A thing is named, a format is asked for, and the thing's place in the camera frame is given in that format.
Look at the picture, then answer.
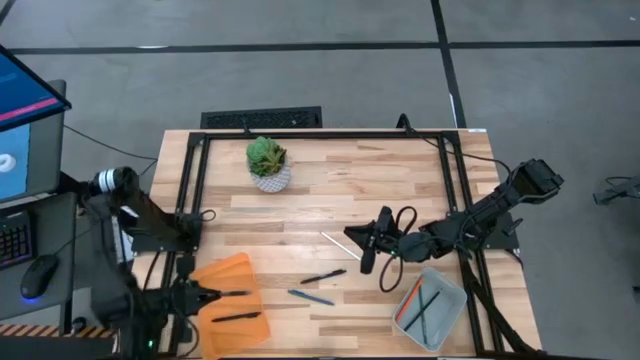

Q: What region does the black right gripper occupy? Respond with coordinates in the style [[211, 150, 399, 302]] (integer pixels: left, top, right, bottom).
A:
[[343, 205, 402, 275]]

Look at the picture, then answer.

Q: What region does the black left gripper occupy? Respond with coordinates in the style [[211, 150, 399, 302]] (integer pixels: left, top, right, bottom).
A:
[[169, 280, 223, 317]]

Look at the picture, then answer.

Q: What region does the white pencil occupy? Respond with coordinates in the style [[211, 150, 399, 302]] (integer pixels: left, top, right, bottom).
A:
[[319, 230, 363, 262]]

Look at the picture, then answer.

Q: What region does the matte black pen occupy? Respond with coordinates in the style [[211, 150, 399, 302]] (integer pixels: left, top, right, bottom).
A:
[[210, 311, 263, 324]]

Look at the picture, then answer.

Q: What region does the black pen scale print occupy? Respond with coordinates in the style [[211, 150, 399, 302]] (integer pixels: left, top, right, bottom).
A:
[[299, 268, 348, 286]]

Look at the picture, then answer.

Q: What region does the blue pen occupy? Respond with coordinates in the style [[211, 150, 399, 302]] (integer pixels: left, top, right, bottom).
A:
[[286, 288, 336, 307]]

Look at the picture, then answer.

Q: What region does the orange pencil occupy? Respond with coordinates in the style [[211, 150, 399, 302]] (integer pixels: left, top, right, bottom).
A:
[[394, 277, 426, 324]]

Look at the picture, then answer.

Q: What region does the black pencil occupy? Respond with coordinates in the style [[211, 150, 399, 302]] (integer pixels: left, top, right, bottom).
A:
[[402, 290, 442, 333]]

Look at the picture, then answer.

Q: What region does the green pencil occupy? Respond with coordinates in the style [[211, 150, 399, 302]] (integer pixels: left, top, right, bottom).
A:
[[417, 284, 430, 346]]

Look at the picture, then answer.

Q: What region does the orange plastic bin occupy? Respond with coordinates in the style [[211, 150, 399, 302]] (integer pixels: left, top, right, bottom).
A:
[[189, 252, 272, 360]]

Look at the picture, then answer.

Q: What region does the grey white triangle-pattern pot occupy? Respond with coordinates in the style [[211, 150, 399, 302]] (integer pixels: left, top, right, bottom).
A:
[[248, 162, 293, 195]]

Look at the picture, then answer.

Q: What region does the grey plastic bin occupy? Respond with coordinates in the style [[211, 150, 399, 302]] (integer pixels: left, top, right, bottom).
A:
[[391, 266, 469, 354]]

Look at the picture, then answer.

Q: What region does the green succulent plant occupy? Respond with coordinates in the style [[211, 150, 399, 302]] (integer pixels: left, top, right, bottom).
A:
[[245, 135, 289, 178]]

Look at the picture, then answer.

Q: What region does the black keyboard at table edge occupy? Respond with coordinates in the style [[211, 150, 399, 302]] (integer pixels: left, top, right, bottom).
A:
[[199, 105, 324, 130]]

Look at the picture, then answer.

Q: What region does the dark grey desk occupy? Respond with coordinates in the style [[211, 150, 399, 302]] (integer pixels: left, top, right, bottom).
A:
[[0, 191, 81, 321]]

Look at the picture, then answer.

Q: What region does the black computer mouse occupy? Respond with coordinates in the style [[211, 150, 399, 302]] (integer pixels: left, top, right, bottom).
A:
[[19, 253, 61, 302]]

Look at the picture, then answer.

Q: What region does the monitor with light blue screen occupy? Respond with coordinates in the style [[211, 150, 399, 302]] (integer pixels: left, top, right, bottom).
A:
[[0, 78, 68, 205]]

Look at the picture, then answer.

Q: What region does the monitor with pink stripe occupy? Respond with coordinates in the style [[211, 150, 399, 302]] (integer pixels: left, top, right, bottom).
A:
[[0, 43, 73, 134]]

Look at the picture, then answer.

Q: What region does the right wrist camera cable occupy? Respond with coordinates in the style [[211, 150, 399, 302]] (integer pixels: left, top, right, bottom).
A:
[[378, 204, 419, 294]]

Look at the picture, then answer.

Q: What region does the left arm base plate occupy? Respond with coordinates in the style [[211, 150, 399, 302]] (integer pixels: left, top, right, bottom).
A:
[[130, 213, 204, 254]]

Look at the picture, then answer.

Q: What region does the black metal table frame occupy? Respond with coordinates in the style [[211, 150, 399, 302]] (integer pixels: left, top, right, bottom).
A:
[[167, 128, 544, 359]]

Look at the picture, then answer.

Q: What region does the long black cable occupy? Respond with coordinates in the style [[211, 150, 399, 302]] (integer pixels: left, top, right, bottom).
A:
[[396, 112, 514, 177]]

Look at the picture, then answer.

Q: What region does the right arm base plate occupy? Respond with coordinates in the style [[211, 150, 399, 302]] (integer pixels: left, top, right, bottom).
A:
[[447, 209, 521, 252]]

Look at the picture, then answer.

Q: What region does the thin black cable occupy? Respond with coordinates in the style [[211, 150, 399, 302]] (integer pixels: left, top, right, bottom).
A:
[[63, 124, 159, 176]]

